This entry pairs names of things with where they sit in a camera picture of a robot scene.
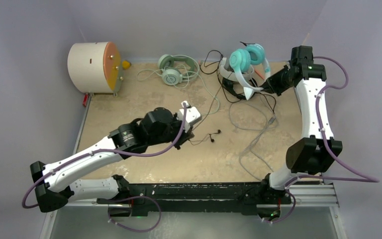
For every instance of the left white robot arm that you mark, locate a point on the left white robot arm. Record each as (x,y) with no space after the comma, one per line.
(58,183)

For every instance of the mint green headphones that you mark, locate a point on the mint green headphones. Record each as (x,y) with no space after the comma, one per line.
(178,71)

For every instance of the white grey headphones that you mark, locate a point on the white grey headphones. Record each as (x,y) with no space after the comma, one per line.
(226,71)

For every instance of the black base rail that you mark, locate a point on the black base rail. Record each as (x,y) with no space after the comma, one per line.
(246,198)

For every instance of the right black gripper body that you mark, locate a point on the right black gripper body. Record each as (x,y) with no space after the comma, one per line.
(280,82)

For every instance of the yellow small object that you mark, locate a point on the yellow small object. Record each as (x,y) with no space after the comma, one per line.
(126,64)

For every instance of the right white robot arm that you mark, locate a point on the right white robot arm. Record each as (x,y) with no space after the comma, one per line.
(314,152)

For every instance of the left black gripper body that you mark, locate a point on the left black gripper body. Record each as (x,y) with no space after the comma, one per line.
(176,130)

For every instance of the black headphones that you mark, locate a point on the black headphones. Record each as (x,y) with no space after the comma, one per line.
(228,86)

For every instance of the orange pencil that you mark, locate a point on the orange pencil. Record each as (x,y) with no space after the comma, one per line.
(261,75)

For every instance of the red clamp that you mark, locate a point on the red clamp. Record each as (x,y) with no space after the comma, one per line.
(85,100)

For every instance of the white cylinder drum orange lid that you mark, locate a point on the white cylinder drum orange lid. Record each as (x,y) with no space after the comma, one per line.
(95,67)

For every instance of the teal cat-ear headphones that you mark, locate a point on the teal cat-ear headphones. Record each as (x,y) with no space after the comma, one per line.
(242,59)

